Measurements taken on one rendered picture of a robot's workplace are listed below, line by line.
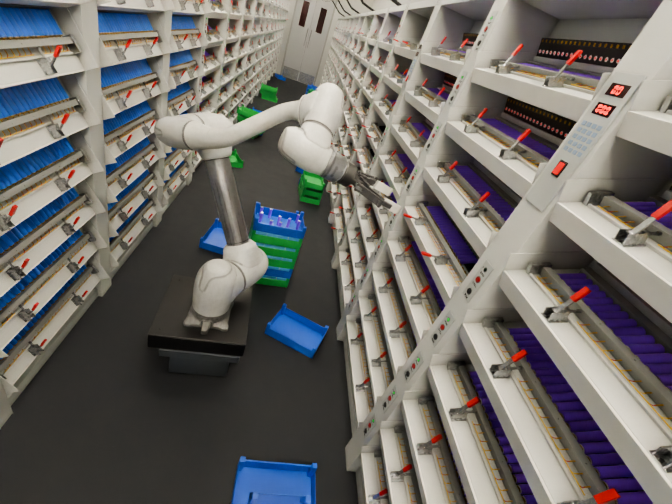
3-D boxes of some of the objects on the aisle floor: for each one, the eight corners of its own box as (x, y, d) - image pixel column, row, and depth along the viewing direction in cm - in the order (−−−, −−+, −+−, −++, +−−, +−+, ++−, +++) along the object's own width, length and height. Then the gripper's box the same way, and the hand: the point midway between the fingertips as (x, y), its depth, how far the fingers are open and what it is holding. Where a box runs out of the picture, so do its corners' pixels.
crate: (228, 256, 225) (230, 247, 220) (198, 247, 222) (200, 238, 218) (241, 234, 250) (242, 225, 246) (214, 226, 247) (216, 217, 243)
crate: (225, 531, 111) (229, 522, 107) (237, 465, 127) (240, 455, 123) (311, 534, 118) (317, 526, 113) (311, 471, 134) (317, 462, 130)
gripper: (333, 167, 117) (382, 194, 124) (337, 197, 96) (395, 228, 103) (344, 148, 113) (394, 178, 120) (351, 176, 93) (410, 209, 100)
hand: (392, 199), depth 111 cm, fingers open, 13 cm apart
